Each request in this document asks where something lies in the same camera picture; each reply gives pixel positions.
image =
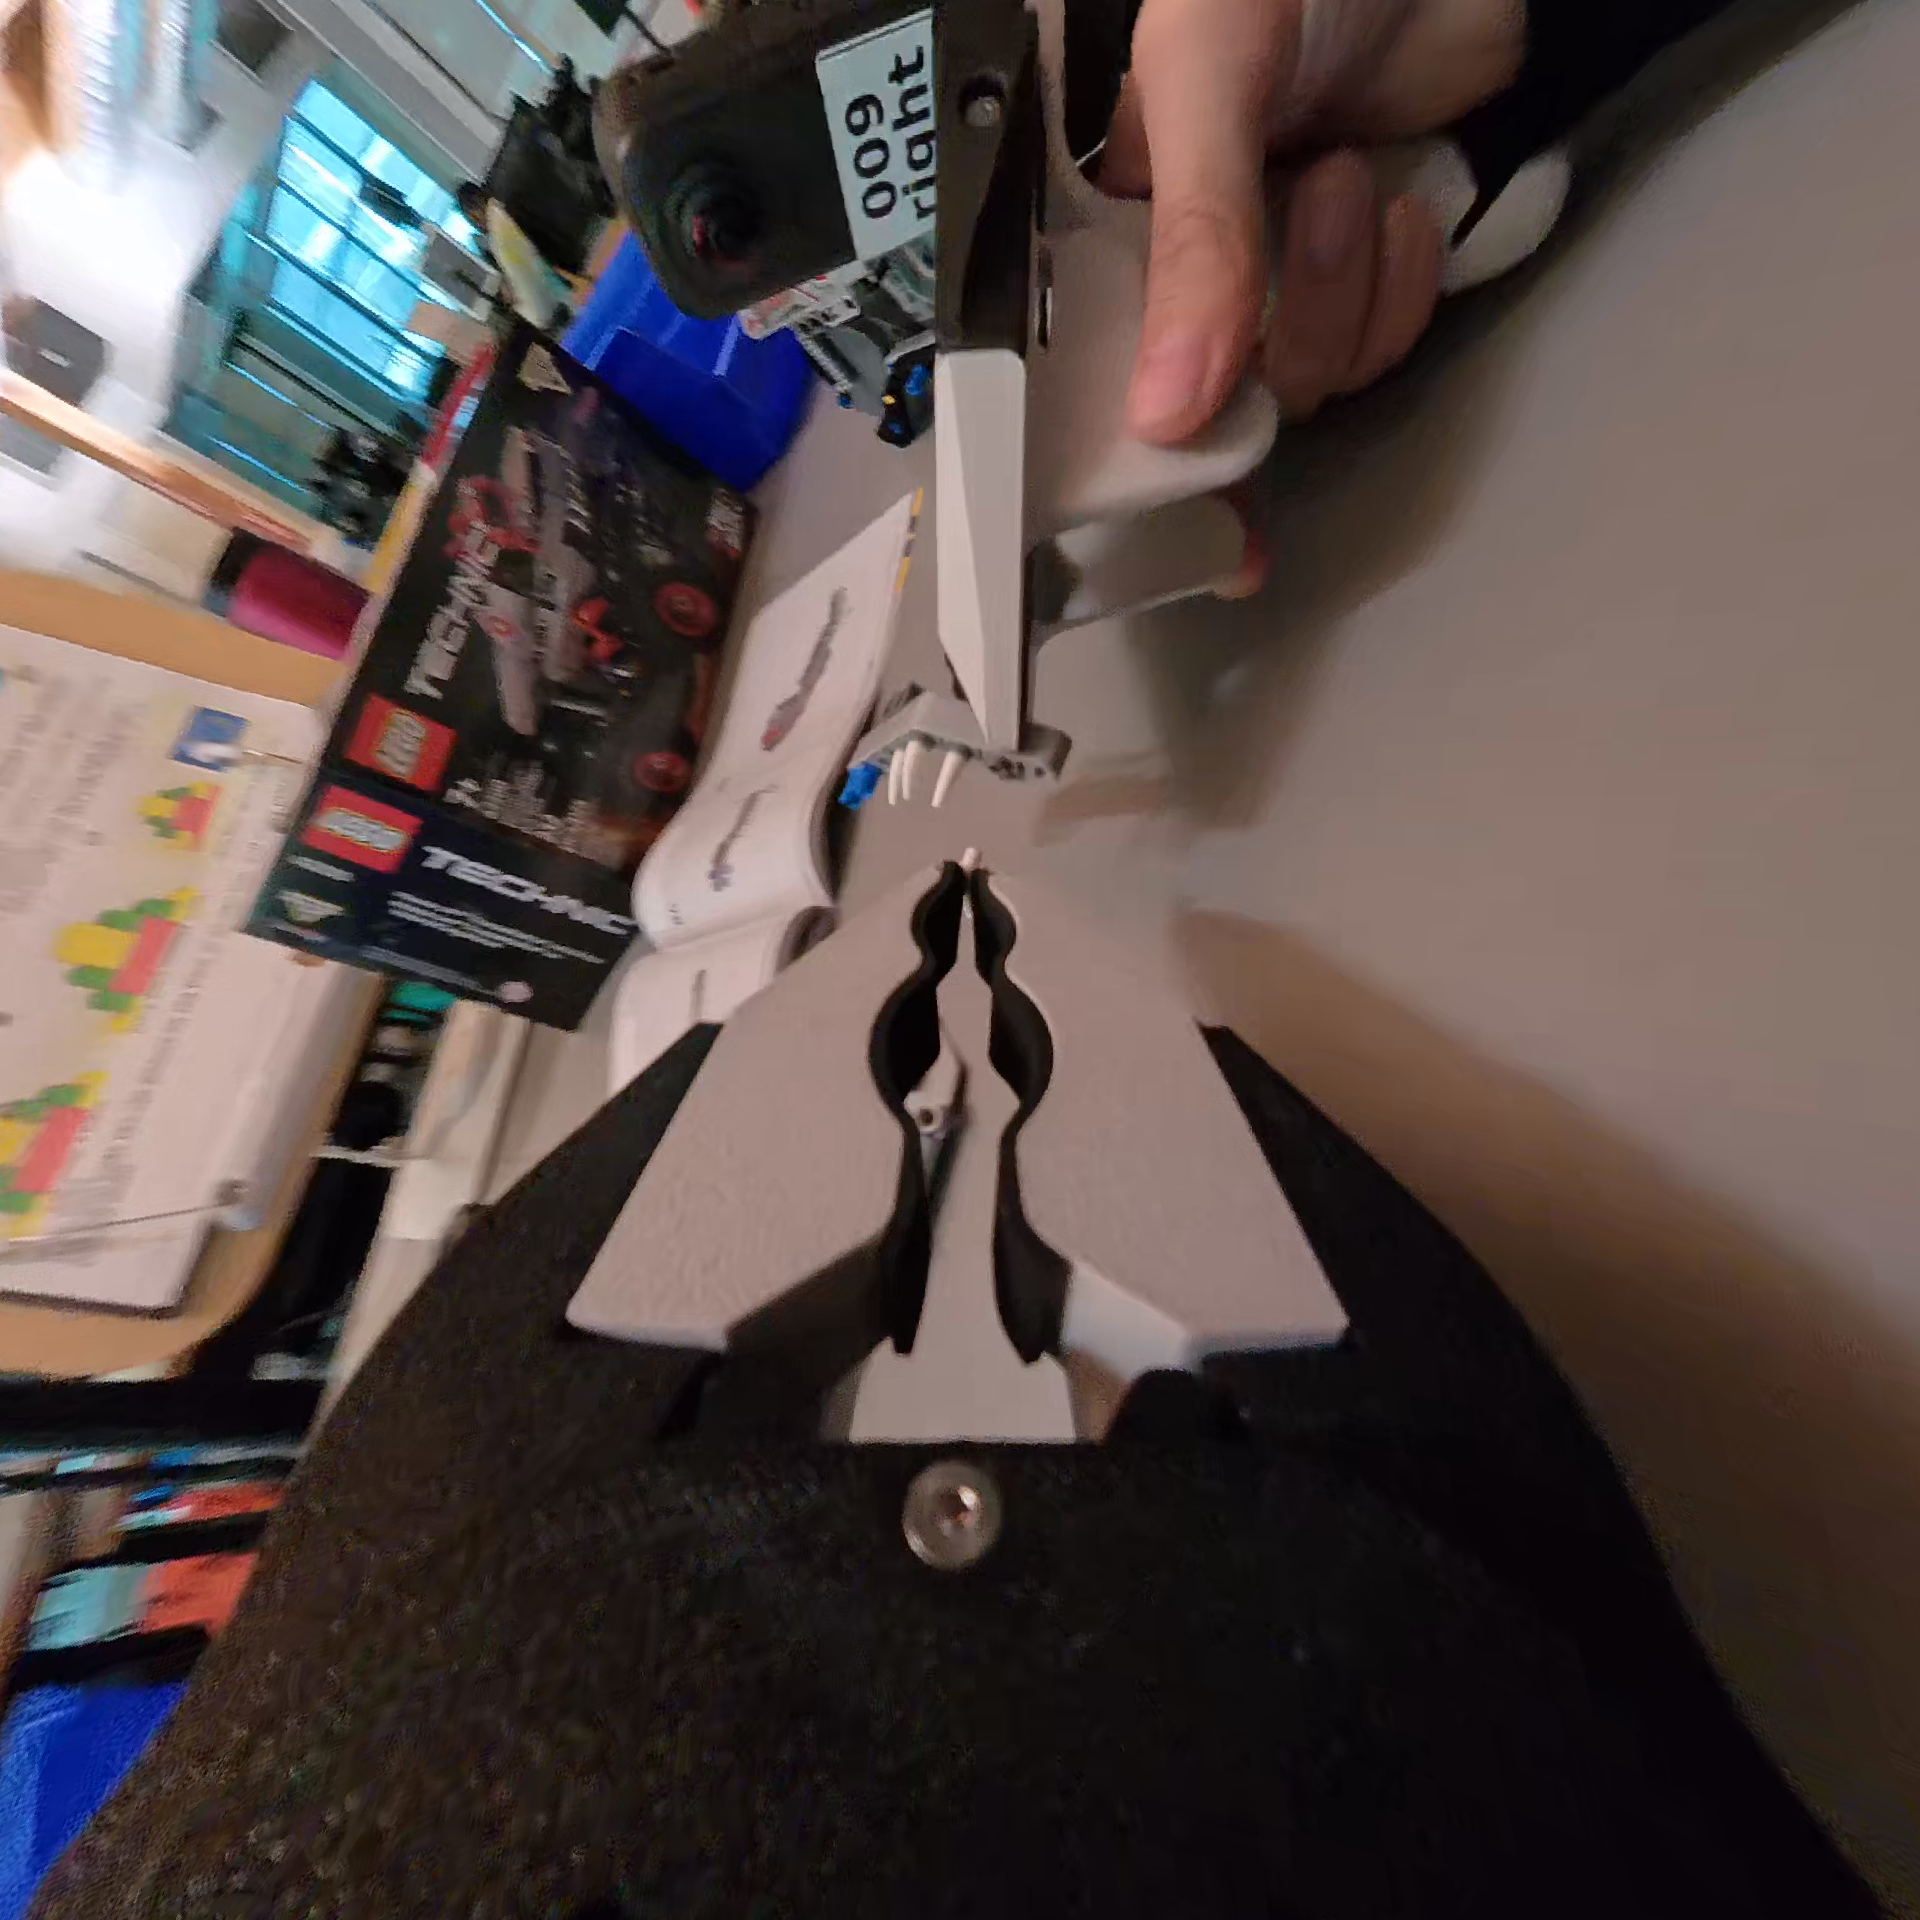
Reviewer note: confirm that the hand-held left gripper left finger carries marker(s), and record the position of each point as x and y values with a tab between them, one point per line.
736	1183

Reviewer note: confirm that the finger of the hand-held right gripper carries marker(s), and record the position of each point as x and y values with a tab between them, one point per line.
984	525

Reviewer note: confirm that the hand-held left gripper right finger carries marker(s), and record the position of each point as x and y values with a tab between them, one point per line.
1185	1183

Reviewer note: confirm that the grey bent brick beam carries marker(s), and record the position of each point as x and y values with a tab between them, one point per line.
915	726

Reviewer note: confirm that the person's right forearm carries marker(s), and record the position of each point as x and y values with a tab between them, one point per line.
1650	60

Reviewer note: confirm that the grey desk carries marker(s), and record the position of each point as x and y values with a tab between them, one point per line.
1500	751

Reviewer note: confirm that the person's right hand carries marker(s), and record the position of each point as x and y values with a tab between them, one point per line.
1292	181

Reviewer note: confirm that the open instruction booklet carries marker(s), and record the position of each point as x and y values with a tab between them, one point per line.
779	719

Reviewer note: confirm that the black printed toy box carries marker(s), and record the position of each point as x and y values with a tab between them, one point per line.
527	674

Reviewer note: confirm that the maroon container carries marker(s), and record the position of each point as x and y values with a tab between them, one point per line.
293	599

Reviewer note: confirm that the colourful printed instruction sheet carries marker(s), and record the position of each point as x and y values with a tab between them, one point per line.
151	898

